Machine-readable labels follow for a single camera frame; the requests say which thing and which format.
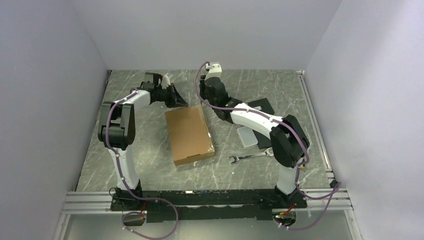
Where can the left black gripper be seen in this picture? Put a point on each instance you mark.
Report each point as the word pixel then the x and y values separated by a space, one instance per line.
pixel 176 100

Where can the brown cardboard express box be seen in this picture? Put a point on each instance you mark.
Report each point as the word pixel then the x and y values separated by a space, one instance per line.
pixel 189 135

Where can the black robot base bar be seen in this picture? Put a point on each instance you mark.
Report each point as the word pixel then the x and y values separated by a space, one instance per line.
pixel 168 205

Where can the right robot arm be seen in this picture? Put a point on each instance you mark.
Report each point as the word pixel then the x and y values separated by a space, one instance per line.
pixel 288 140

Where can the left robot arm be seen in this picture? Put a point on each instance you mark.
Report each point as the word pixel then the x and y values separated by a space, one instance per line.
pixel 117 127

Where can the black square box with label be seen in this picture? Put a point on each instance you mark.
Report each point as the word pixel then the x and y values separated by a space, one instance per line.
pixel 262 105

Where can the black flat rectangular box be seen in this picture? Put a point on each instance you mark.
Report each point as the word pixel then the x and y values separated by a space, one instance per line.
pixel 263 142

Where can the white rounded power bank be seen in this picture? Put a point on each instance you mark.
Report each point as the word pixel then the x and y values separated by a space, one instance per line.
pixel 247 137

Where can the silver open-end wrench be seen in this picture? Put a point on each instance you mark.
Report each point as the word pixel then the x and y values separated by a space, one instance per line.
pixel 268 152

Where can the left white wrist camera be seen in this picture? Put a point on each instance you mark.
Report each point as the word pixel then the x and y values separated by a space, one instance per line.
pixel 166 80

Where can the aluminium frame rail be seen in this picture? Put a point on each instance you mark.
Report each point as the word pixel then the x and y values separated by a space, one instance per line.
pixel 329 213

